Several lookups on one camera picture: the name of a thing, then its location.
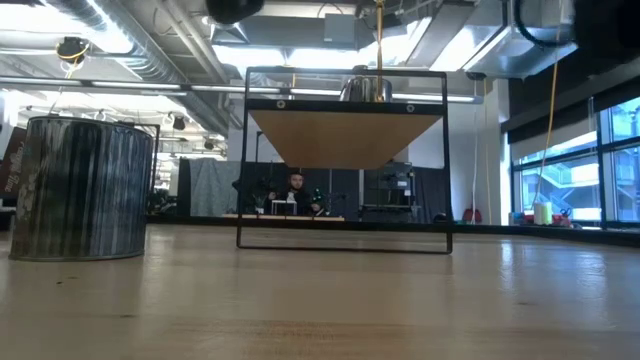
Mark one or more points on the grey partition curtain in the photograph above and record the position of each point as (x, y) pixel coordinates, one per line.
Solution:
(210, 190)

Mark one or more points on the large window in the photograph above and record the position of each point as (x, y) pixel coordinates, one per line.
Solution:
(575, 185)

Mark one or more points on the silver ceiling ventilation box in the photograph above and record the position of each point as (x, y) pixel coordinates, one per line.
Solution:
(510, 45)

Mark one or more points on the brown sign with white text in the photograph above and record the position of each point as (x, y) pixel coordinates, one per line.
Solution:
(6, 170)

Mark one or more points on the silver ceiling air duct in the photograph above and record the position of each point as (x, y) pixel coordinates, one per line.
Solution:
(150, 50)

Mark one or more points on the silver floral candle tin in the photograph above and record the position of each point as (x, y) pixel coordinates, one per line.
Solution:
(357, 90)
(80, 190)

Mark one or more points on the person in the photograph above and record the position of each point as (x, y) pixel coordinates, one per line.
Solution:
(297, 192)

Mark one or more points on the background wooden table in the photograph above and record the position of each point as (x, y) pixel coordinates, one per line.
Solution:
(250, 217)

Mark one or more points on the long ceiling light bar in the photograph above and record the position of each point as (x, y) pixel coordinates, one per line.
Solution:
(125, 86)

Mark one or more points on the wooden shelf riser black frame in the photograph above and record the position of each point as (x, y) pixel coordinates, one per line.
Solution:
(345, 140)

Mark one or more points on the pale yellow-green roll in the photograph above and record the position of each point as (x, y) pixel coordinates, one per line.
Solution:
(543, 214)

